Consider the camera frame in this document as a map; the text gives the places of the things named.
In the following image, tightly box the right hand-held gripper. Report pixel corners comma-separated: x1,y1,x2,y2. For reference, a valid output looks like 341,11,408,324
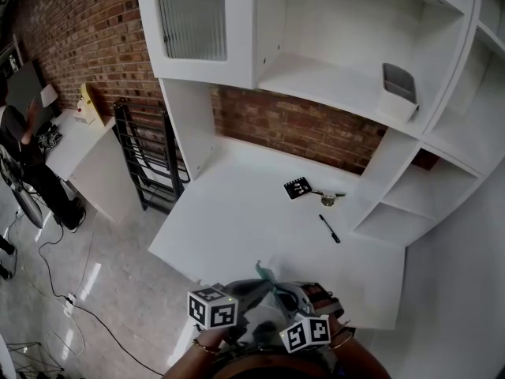
273,281,345,354

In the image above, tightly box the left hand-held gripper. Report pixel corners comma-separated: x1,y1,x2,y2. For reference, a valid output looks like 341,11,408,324
187,276,275,330

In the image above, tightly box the person's right forearm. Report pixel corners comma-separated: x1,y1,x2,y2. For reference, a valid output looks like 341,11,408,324
329,317,391,379

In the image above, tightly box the person's left forearm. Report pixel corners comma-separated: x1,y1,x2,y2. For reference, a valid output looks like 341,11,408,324
163,325,238,379

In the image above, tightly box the black pen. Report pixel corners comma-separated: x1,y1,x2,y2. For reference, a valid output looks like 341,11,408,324
318,214,341,244

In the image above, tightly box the white desk with hutch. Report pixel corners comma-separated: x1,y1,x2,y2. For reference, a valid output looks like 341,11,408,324
135,0,505,329

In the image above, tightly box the metal key bunch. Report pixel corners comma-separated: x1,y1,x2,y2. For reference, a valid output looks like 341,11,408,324
310,189,347,207

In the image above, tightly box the black metal folding rack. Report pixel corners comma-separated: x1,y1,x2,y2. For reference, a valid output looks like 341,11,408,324
113,99,191,212

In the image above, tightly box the white power strip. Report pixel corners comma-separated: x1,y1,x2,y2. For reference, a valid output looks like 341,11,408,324
62,292,78,316

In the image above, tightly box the white and grey pen holder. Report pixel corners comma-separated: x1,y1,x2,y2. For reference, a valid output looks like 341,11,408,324
378,62,420,124

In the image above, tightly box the small white table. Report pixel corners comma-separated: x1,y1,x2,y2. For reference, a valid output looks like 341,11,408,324
43,108,137,224

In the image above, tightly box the grey oval board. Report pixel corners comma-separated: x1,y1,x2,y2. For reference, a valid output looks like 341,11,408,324
2,171,43,229

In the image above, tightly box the yellow cardboard box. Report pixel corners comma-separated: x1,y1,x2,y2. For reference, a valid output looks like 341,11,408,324
73,83,106,128

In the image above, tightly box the black and white patterned device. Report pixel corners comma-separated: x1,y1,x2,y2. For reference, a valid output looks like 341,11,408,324
37,121,64,149

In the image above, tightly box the white table lamp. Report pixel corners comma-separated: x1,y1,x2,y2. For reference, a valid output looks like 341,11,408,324
39,84,61,118

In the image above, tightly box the black monitor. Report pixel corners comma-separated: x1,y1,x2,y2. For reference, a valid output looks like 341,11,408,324
6,60,54,122

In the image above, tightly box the black floor cable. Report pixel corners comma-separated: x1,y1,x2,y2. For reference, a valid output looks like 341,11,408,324
7,211,165,378

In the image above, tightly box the black wire stand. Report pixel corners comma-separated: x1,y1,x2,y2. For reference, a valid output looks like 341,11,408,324
3,341,64,379

